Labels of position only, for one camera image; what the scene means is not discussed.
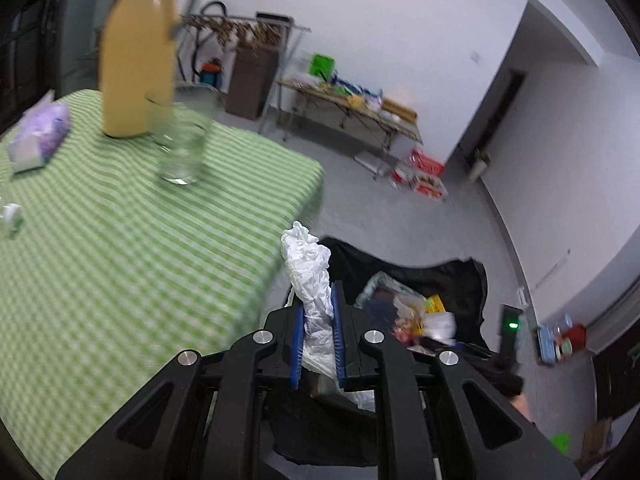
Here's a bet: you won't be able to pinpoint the purple tissue pack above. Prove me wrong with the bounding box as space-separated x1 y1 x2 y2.
6 91 72 175

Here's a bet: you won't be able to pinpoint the blue red vacuum cleaner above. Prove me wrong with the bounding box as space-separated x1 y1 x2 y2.
199 57 225 88

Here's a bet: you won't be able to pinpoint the clear drinking glass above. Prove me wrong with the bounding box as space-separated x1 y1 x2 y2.
150 87 213 186

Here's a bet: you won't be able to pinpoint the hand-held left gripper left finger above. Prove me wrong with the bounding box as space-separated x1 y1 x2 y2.
55 304 307 480

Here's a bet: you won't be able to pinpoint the black framed glass door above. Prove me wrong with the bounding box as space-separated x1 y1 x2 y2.
0 0 131 131

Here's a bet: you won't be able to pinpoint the cardboard box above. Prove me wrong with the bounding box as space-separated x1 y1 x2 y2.
580 417 613 466

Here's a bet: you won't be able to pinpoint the small glass jar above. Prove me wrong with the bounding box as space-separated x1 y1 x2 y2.
0 202 24 241

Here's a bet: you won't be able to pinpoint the yellow juice bottle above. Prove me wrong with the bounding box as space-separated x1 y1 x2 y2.
98 0 203 139

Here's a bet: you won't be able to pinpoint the red boxes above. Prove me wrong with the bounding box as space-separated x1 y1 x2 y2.
392 149 447 202

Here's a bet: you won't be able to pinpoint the black trash bag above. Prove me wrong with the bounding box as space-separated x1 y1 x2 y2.
260 237 501 466

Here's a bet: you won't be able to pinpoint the clothes rack with hangers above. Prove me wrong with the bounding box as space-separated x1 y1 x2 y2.
177 0 311 136

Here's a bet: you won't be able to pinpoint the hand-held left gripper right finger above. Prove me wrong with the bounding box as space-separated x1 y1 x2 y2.
331 281 581 480

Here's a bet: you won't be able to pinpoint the cluttered folding table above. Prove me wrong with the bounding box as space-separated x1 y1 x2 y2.
274 77 423 181

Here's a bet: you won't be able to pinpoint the clear bin of packets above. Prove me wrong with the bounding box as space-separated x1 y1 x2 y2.
356 270 458 346

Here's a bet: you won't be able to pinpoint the green bag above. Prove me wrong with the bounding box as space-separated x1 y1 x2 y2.
309 53 336 81

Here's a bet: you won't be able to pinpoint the white plastic bag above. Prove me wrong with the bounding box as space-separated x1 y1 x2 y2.
281 221 376 411

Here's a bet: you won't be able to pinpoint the colourful small boxes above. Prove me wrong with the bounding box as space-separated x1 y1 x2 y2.
537 315 588 363

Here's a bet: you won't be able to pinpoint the brown cabinet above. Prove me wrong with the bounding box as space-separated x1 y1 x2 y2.
225 42 280 121

